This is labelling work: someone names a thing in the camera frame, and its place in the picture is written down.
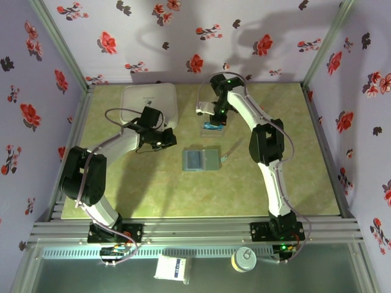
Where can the blue patterned card packet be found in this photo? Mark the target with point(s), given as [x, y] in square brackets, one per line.
[212, 125]
[214, 133]

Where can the grey-green card holder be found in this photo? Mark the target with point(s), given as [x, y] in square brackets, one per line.
[210, 160]

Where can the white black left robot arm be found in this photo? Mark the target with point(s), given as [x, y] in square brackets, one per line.
[119, 146]

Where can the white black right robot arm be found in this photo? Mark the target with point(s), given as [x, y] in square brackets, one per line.
[244, 107]

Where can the white medicine box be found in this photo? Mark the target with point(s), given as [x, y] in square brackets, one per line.
[134, 97]

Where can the white paper packet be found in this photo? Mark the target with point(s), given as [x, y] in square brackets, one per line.
[172, 268]

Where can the yellow tin can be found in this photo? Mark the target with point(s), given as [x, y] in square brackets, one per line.
[243, 259]

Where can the aluminium frame side rail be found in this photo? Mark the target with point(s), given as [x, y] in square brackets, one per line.
[73, 134]
[327, 152]

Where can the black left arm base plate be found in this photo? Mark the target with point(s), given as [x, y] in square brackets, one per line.
[134, 232]

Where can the aluminium frame cross rail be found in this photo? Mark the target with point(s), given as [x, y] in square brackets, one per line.
[198, 230]

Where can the aluminium frame post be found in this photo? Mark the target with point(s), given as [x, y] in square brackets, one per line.
[327, 42]
[62, 45]

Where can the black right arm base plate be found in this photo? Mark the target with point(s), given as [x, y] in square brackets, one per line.
[259, 232]

